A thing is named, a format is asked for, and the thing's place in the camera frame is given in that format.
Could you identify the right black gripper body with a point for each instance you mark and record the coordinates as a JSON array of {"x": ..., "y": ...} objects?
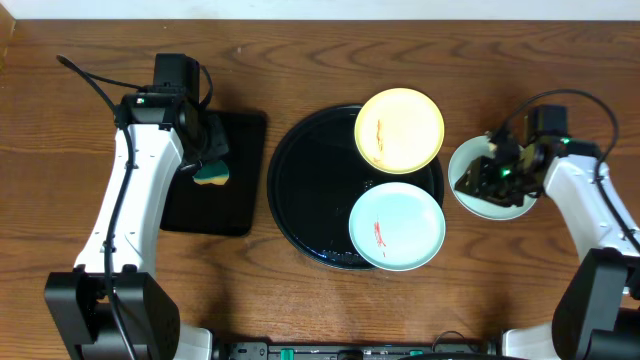
[{"x": 506, "y": 180}]

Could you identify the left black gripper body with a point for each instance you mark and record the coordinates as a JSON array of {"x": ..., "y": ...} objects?
[{"x": 210, "y": 144}]

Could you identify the green yellow sponge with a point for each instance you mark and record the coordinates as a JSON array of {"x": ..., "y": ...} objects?
[{"x": 212, "y": 174}]

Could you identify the light green plate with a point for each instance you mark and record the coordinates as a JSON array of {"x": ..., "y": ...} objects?
[
  {"x": 460, "y": 160},
  {"x": 397, "y": 226}
]

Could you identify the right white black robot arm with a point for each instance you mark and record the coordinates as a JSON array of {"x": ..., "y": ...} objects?
[{"x": 570, "y": 184}]

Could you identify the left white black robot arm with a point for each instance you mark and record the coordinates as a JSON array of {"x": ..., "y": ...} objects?
[{"x": 110, "y": 306}]

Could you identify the black rectangular tray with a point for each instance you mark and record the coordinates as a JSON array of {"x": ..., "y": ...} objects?
[{"x": 228, "y": 208}]

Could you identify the black round tray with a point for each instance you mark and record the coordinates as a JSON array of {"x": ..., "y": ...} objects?
[{"x": 315, "y": 177}]

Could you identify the yellow plate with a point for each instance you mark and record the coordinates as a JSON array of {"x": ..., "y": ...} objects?
[{"x": 399, "y": 131}]

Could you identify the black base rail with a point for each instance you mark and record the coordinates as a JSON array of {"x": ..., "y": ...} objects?
[{"x": 265, "y": 349}]

